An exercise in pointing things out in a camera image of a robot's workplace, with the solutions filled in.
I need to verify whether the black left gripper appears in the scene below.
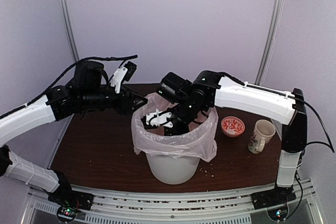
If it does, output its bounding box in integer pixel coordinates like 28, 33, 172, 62
80, 83, 148, 115

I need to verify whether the translucent pink plastic bag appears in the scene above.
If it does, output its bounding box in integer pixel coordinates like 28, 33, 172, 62
131, 92, 219, 163

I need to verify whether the white plastic trash bin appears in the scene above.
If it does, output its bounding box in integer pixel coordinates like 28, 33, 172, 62
146, 154, 200, 185

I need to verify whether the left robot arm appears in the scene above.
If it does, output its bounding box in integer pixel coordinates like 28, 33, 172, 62
1, 57, 147, 205

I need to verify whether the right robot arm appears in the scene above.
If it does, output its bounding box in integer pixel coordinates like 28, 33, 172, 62
156, 70, 308, 206

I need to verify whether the red patterned ceramic bowl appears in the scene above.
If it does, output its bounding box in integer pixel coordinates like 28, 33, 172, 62
220, 116, 245, 137

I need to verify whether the cream patterned ceramic mug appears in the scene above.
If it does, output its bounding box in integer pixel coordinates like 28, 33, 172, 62
248, 120, 276, 154

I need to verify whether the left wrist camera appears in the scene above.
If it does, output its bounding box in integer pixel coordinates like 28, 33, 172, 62
108, 61, 137, 94

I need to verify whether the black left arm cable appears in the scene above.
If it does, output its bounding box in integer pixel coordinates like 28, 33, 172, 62
0, 54, 139, 120

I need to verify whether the front aluminium rail base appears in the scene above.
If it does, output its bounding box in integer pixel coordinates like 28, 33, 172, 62
18, 179, 327, 223

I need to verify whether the left aluminium frame post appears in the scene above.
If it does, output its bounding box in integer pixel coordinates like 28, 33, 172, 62
60, 0, 79, 62

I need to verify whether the aluminium frame post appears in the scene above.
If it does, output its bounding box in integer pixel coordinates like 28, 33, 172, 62
60, 0, 79, 62
255, 0, 284, 85

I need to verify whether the right aluminium frame post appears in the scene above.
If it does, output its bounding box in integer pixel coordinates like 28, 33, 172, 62
255, 0, 284, 85

